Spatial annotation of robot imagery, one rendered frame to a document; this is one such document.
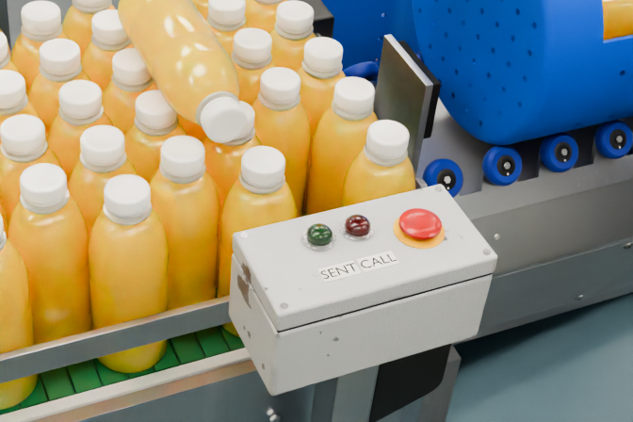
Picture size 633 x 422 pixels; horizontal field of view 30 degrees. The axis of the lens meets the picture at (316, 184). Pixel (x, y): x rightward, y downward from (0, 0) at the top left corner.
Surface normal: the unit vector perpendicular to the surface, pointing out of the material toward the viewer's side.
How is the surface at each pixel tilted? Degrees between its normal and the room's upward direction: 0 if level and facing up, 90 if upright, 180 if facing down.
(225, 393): 90
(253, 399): 90
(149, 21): 45
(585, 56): 77
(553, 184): 52
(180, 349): 0
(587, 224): 71
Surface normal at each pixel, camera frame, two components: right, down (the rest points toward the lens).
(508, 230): 0.41, 0.33
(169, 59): -0.57, -0.37
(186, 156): 0.09, -0.76
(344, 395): 0.41, 0.62
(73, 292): 0.66, 0.53
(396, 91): -0.91, 0.21
